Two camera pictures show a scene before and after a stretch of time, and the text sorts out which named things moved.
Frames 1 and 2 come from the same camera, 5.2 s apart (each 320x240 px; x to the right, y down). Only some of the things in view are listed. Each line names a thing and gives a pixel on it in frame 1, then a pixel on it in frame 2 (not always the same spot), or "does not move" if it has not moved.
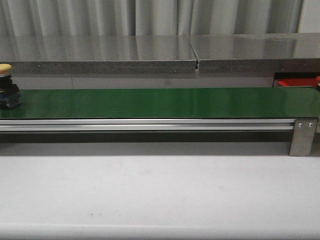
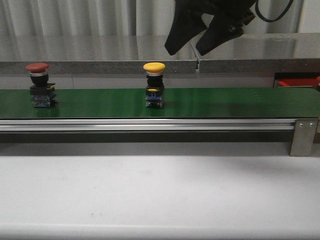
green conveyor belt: (282, 102) does not move
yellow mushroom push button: (10, 97) → (154, 89)
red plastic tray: (298, 82) does not move
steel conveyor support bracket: (303, 138) does not move
